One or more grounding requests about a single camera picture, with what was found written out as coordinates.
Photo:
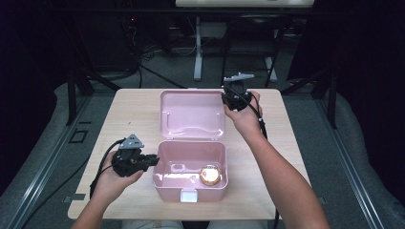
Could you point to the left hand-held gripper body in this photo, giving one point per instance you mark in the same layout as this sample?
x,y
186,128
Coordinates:
x,y
127,162

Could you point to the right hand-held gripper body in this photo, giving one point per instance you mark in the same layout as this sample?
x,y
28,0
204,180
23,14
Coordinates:
x,y
235,98

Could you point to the person's right hand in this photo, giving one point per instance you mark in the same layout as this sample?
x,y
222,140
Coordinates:
x,y
246,122

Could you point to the person's left hand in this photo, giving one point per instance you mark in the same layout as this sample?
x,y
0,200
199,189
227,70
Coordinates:
x,y
111,184

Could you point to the round golden tin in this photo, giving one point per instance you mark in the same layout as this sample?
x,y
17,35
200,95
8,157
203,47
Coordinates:
x,y
210,175

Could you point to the person's left leg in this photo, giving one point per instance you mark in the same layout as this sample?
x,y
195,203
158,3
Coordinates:
x,y
153,224

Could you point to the person's leg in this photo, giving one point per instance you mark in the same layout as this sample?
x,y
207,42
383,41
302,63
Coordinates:
x,y
153,224
237,224

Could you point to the white desk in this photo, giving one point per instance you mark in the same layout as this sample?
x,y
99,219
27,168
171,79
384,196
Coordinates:
x,y
198,47

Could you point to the black metal stand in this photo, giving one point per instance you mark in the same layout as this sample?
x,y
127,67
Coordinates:
x,y
332,101
71,95

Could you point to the person's right leg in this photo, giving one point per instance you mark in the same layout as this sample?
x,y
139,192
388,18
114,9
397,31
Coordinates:
x,y
237,224

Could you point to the dark computer tower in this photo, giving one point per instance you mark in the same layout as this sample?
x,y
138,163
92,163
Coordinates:
x,y
130,41

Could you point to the black metal chair frame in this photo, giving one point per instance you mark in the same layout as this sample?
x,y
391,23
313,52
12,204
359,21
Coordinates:
x,y
277,51

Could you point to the metal floor rail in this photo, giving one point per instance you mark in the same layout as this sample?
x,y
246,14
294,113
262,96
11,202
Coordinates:
x,y
348,165
47,165

